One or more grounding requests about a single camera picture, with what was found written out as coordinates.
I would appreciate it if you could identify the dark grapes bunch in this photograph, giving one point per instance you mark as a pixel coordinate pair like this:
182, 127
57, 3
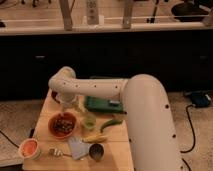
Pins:
64, 126

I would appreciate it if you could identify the white power strip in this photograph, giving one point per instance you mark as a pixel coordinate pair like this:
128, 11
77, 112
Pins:
92, 12

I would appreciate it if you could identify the orange and white cup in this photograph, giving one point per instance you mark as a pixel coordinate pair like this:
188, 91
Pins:
29, 149

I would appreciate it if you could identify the green cutting board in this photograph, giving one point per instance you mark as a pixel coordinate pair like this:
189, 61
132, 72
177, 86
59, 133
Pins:
94, 104

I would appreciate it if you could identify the metal cup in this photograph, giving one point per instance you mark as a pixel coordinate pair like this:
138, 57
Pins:
96, 152

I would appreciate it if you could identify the red bowl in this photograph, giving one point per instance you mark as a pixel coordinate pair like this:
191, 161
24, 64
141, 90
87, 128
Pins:
65, 116

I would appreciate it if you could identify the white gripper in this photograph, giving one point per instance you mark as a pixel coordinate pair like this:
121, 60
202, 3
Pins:
67, 101

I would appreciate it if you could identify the green cup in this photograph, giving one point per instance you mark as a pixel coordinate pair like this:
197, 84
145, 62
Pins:
89, 122

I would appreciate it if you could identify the green pepper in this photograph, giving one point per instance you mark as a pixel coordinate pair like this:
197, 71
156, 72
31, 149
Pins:
110, 123

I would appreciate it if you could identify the small metal utensil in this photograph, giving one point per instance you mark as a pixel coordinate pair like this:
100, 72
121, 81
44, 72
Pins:
56, 152

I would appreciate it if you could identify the grey cloth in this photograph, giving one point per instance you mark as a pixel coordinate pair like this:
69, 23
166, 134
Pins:
78, 147

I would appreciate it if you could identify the blue power box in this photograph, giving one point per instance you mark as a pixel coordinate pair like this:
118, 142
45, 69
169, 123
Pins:
200, 99

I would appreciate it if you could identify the yellow corn cob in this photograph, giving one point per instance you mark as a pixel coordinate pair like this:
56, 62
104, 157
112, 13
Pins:
95, 139

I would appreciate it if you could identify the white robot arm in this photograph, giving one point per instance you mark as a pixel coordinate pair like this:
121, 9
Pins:
153, 141

